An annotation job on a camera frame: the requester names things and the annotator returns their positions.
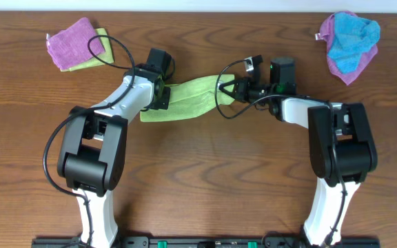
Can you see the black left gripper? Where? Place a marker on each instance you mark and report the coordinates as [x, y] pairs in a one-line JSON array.
[[165, 95]]

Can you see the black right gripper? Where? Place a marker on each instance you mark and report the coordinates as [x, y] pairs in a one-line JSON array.
[[245, 89]]

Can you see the light green microfiber cloth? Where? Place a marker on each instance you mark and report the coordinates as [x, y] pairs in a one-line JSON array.
[[188, 100]]

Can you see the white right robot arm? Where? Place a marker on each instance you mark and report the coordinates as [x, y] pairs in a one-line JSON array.
[[341, 147]]

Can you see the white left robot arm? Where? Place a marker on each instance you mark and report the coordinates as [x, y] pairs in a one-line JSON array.
[[92, 155]]

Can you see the folded green cloth under purple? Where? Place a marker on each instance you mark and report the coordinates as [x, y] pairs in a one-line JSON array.
[[107, 56]]

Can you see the crumpled purple cloth under blue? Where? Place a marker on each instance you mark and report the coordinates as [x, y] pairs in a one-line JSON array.
[[326, 33]]

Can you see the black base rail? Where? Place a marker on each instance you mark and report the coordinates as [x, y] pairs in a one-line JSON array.
[[205, 242]]

